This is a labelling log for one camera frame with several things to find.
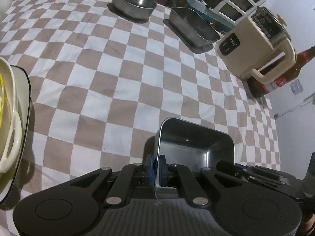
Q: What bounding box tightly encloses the rectangular steel tray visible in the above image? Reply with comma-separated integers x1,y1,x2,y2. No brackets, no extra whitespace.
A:
153,117,235,199
169,7,221,47

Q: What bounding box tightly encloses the round stainless steel bowl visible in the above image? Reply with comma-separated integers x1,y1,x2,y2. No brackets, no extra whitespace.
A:
112,0,157,20

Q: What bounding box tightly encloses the checkered brown white tablecloth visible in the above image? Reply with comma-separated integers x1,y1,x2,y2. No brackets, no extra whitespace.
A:
1,0,280,235

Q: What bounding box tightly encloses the brown beer bottle red label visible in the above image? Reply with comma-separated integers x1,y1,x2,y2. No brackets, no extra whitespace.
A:
247,46,315,98

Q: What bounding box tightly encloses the cream electric cooking pot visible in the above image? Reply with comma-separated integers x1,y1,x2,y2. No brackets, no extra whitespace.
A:
215,6,297,84

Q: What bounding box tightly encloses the small yellow-rimmed floral bowl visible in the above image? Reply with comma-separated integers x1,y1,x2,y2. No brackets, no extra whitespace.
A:
0,75,5,127

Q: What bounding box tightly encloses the teal storage tray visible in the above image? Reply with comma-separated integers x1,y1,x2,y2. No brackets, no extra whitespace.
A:
170,0,234,33

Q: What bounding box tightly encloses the white cat-shaped teapot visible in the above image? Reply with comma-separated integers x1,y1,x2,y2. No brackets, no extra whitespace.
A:
0,0,12,16

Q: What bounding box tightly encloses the cream oval handled dish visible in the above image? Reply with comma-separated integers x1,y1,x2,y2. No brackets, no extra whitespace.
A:
1,58,22,174

